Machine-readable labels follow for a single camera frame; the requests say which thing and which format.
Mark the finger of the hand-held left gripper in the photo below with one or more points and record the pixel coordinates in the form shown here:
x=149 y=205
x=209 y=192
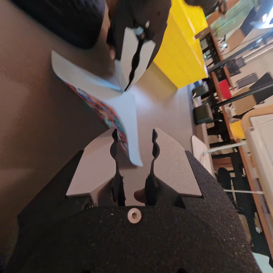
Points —
x=146 y=55
x=127 y=47

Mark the yellow box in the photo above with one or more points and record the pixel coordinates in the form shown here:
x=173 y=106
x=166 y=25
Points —
x=183 y=47

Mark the dark flower origami paper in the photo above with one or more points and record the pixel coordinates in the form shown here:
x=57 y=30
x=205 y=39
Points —
x=85 y=79

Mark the white flat base plate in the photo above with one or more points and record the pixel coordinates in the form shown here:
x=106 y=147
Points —
x=200 y=153

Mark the small yellow object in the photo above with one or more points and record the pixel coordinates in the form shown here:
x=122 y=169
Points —
x=237 y=130

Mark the small red object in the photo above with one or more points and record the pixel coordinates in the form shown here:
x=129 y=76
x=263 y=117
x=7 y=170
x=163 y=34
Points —
x=225 y=88

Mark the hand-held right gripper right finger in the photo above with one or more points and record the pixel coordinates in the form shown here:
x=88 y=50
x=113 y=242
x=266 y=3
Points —
x=175 y=170

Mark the instruction sheet board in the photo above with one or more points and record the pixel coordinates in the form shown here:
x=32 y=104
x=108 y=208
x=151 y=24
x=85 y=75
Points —
x=262 y=145

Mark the black textured armrest pad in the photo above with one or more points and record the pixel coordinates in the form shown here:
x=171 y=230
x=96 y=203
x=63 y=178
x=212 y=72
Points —
x=59 y=21

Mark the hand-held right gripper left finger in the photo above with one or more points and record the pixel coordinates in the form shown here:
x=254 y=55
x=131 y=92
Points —
x=91 y=170

